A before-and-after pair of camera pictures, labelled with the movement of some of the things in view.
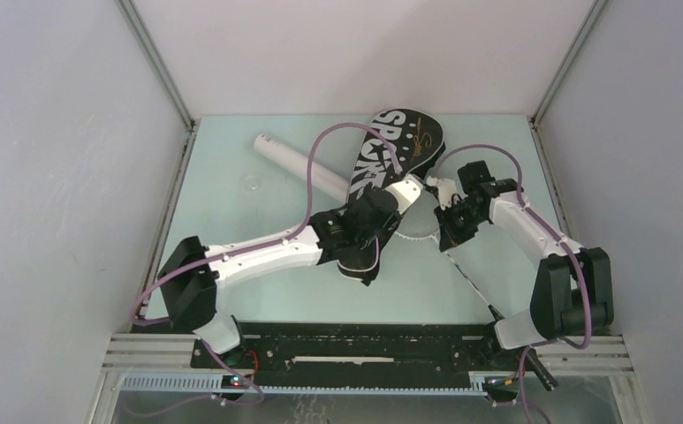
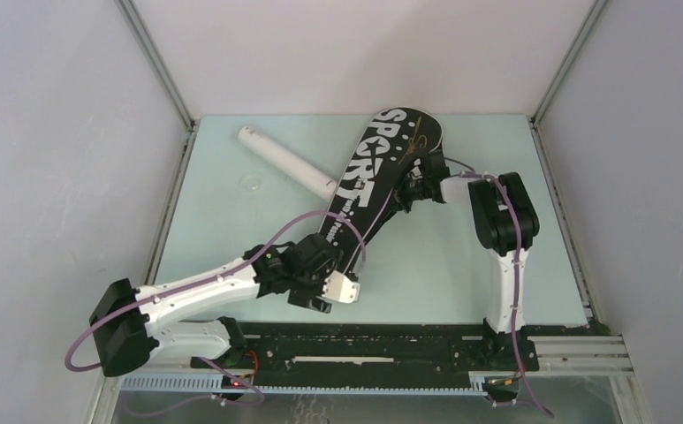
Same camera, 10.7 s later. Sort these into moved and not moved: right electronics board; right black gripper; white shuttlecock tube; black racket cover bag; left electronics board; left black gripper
Moved: white shuttlecock tube; right black gripper; black racket cover bag; left black gripper
Not moved: left electronics board; right electronics board
